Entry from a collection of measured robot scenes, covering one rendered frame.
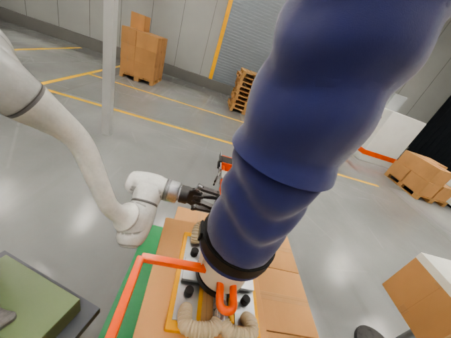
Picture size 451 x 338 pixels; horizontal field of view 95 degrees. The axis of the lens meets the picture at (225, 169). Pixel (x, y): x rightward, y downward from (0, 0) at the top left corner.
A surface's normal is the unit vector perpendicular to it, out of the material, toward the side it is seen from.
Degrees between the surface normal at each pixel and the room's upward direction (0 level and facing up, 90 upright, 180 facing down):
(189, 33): 90
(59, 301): 2
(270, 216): 112
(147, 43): 90
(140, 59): 90
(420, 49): 93
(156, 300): 2
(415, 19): 75
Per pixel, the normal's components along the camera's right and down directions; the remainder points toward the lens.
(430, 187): 0.02, 0.52
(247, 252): 0.00, 0.28
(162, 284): 0.31, -0.80
